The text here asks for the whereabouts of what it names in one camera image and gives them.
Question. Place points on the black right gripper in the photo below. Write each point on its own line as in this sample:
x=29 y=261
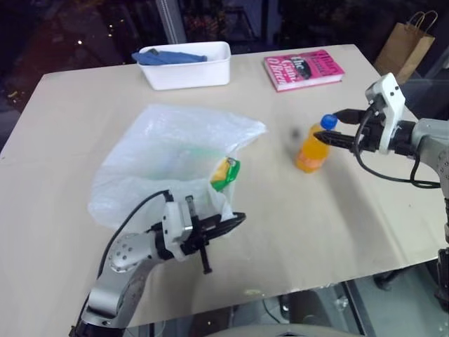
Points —
x=372 y=131

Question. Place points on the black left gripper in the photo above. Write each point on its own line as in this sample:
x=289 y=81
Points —
x=198 y=236

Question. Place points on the orange drink bottle blue cap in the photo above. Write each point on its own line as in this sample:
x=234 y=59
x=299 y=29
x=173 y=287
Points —
x=311 y=152

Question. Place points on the clear white plastic bag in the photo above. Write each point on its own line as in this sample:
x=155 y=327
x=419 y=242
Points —
x=165 y=151

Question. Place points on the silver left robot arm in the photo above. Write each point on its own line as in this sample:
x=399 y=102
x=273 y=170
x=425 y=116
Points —
x=121 y=258

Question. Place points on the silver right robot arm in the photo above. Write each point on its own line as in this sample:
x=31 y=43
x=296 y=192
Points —
x=433 y=140

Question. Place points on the brown paper bag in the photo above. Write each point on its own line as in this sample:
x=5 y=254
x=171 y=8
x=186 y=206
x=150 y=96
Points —
x=403 y=49

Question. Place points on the green yellow snack packet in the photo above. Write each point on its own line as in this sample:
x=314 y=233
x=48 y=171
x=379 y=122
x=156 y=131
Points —
x=226 y=173

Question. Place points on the pink paperback book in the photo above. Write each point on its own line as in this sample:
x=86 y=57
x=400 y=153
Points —
x=301 y=70

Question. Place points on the white plastic bin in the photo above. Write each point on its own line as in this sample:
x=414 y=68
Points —
x=191 y=72

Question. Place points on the blue cloth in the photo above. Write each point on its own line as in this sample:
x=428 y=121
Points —
x=168 y=58

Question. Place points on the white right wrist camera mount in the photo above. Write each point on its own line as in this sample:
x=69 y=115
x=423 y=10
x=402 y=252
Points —
x=389 y=105

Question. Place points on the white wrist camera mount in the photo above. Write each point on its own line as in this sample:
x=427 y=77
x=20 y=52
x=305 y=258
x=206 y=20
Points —
x=389 y=105
x=175 y=224

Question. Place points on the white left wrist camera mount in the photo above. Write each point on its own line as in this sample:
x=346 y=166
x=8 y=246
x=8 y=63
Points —
x=175 y=224

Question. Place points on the grey window frame post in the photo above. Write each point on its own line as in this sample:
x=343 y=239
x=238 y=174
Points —
x=172 y=19

